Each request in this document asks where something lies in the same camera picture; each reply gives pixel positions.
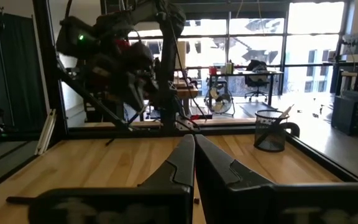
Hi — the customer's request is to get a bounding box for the monitor on arm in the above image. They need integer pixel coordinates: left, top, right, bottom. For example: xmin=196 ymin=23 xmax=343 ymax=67
xmin=341 ymin=30 xmax=358 ymax=56

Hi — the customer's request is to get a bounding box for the round floor fan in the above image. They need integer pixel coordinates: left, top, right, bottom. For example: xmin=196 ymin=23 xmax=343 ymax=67
xmin=204 ymin=85 xmax=236 ymax=118

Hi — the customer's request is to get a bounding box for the black office chair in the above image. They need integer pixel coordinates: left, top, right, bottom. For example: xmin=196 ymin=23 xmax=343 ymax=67
xmin=244 ymin=59 xmax=275 ymax=103

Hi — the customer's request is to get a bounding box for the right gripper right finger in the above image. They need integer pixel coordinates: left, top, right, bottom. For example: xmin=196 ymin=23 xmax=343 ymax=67
xmin=195 ymin=135 xmax=358 ymax=224

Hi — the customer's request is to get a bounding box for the black aluminium table frame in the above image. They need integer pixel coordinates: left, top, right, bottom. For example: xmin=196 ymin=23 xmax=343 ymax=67
xmin=31 ymin=0 xmax=358 ymax=184

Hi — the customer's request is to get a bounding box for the black computer with blue light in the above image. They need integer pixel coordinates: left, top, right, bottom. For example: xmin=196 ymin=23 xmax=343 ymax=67
xmin=331 ymin=93 xmax=358 ymax=137

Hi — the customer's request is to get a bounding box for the white container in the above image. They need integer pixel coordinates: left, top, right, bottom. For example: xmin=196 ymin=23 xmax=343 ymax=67
xmin=221 ymin=62 xmax=234 ymax=75

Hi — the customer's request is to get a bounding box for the white aluminium profile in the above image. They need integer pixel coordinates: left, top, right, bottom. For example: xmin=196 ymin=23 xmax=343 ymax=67
xmin=35 ymin=108 xmax=57 ymax=156

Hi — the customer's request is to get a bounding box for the black frame clamp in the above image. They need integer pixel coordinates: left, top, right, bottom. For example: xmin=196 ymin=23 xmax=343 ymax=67
xmin=278 ymin=121 xmax=301 ymax=139

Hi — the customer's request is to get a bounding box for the black mesh pen cup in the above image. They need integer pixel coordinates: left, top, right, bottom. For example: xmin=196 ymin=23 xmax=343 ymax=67
xmin=253 ymin=109 xmax=290 ymax=153

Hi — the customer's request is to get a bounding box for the dark green curtain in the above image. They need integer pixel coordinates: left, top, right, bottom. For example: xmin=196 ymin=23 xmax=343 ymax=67
xmin=0 ymin=7 xmax=48 ymax=136

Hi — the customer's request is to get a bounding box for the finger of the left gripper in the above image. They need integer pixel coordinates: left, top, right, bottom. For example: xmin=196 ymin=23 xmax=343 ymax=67
xmin=119 ymin=74 xmax=145 ymax=113
xmin=137 ymin=74 xmax=160 ymax=100

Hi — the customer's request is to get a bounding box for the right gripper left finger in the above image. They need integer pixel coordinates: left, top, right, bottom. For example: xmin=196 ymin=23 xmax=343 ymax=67
xmin=28 ymin=134 xmax=196 ymax=224

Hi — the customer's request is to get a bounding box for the wooden workbench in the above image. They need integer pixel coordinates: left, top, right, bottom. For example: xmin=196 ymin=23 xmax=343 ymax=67
xmin=172 ymin=79 xmax=200 ymax=118

